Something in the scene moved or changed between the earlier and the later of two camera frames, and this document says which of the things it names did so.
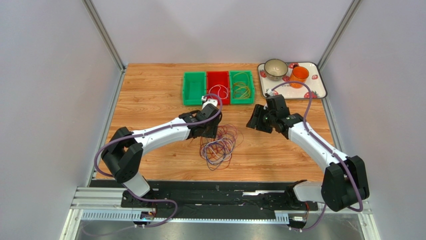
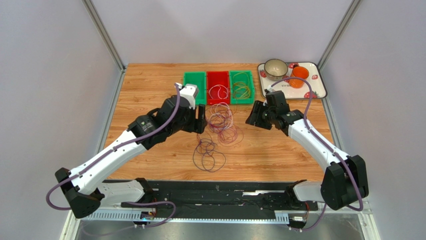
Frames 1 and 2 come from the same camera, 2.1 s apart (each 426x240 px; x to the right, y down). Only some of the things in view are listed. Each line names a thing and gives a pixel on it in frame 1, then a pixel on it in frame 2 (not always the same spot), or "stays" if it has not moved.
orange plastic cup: (300, 74) stays
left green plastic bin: (194, 87) stays
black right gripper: (258, 120) stays
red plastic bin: (218, 83) stays
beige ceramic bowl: (275, 69) stays
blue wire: (218, 150) → (206, 158)
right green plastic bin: (241, 88) stays
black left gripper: (212, 133) → (193, 127)
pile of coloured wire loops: (228, 138) → (221, 116)
